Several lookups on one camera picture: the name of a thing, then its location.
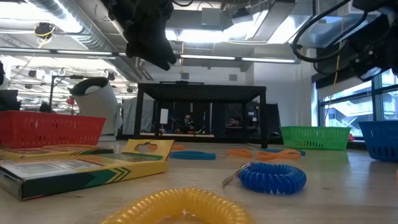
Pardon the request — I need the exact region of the red plastic basket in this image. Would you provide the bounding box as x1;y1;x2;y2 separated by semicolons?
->
0;110;106;149

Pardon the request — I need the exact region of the blue plastic basket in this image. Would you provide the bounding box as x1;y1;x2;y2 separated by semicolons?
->
357;120;398;162

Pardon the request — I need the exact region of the yellow green crayon box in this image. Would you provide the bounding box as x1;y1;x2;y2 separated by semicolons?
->
0;144;114;160
0;139;175;202

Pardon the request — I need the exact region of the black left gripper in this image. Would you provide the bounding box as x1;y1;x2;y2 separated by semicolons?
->
107;0;177;71

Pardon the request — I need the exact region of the blue coil wristband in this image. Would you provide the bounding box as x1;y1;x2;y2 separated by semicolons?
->
222;161;308;195

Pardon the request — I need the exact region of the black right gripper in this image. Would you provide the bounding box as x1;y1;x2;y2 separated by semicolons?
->
346;12;398;82

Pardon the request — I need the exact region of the blue silicone band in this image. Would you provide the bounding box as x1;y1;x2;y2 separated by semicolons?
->
259;147;307;156
169;151;217;161

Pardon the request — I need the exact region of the black metal stand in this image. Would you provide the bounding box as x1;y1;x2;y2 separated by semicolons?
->
48;74;83;113

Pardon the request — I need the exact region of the green plastic basket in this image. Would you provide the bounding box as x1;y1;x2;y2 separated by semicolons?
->
279;126;352;151

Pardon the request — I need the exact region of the silver ventilation duct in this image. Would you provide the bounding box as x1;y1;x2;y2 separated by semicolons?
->
27;0;153;82

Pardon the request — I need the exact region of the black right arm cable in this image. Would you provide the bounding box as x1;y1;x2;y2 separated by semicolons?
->
291;0;369;63

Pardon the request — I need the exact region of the yellow coil wristband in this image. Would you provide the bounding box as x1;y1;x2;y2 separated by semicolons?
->
99;186;256;224

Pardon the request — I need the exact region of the black window frame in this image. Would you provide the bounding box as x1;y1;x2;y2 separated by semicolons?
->
317;74;398;138

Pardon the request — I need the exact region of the grey cover sheet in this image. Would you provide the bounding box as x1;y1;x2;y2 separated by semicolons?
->
121;97;155;135

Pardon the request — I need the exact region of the black monitor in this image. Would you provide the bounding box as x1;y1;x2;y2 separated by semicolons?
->
0;89;21;112

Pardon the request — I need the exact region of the suspended linear ceiling light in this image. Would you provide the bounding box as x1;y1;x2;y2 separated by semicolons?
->
0;46;296;65

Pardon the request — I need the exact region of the black ceiling device yellow cable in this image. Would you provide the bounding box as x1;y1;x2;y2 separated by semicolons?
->
33;22;57;40

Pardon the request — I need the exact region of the black perforated metal desk riser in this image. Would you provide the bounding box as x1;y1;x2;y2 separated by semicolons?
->
133;82;268;149

